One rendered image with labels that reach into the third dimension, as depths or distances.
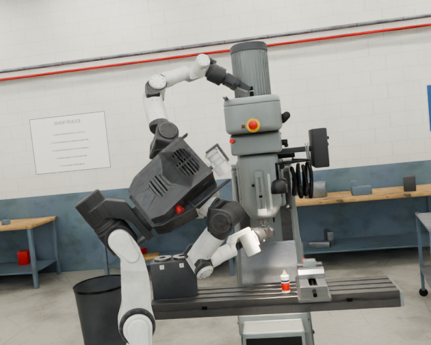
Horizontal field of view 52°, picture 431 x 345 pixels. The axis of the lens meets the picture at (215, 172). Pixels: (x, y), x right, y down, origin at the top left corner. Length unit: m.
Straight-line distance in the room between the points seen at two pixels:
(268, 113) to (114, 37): 5.15
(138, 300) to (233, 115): 0.88
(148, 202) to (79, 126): 5.36
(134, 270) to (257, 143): 0.80
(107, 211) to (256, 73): 1.11
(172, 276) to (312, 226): 4.41
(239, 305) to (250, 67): 1.21
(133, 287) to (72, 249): 5.44
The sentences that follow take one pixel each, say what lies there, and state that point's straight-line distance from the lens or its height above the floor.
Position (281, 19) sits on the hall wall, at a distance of 6.63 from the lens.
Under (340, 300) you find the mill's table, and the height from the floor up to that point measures 0.90.
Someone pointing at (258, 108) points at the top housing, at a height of 1.83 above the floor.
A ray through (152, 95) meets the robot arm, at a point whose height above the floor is 1.94.
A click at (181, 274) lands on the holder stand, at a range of 2.31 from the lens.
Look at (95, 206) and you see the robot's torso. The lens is 1.76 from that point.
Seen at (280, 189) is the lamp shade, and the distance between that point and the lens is 1.97.
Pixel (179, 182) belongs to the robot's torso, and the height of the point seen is 1.57.
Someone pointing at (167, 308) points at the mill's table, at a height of 0.92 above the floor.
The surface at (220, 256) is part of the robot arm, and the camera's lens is 1.96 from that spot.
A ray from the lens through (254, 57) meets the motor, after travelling 2.40.
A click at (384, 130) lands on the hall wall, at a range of 6.60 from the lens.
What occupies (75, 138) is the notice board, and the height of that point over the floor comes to 2.01.
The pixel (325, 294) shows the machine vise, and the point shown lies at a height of 0.97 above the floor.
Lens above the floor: 1.69
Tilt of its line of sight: 3 degrees down
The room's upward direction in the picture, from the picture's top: 6 degrees counter-clockwise
